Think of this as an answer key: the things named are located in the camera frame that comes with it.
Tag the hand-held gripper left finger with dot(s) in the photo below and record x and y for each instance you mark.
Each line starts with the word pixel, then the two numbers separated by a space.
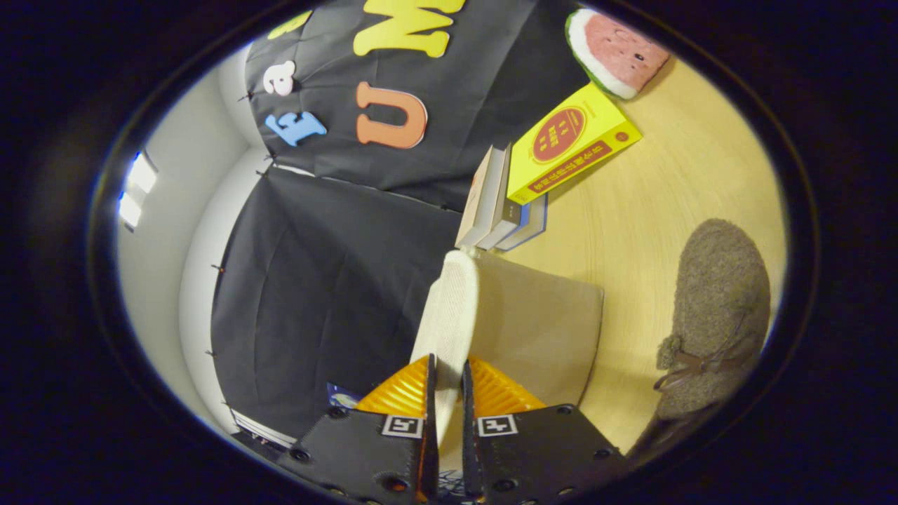
pixel 351 449

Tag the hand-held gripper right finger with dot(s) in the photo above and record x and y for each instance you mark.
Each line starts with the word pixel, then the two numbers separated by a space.
pixel 540 449

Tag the beige fabric storage box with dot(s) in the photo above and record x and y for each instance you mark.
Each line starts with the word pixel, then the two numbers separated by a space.
pixel 533 322

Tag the brown fuzzy shoe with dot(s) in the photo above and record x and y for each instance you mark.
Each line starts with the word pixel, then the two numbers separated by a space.
pixel 715 294

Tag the black backdrop cloth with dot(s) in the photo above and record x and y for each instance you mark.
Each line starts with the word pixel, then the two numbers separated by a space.
pixel 323 280

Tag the blue-edged book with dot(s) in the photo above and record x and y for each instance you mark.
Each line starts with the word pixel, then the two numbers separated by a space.
pixel 530 224

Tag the grey book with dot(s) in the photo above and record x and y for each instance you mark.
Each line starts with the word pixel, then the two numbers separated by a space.
pixel 501 217

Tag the beige book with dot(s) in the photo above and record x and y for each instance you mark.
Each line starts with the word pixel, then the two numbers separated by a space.
pixel 477 210

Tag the yellow book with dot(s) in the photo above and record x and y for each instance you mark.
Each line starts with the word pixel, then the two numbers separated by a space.
pixel 603 133

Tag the long ceiling light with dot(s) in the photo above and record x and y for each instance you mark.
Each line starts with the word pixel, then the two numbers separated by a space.
pixel 140 174

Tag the watermelon plush toy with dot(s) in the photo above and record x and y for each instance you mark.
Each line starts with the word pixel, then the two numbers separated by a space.
pixel 617 52

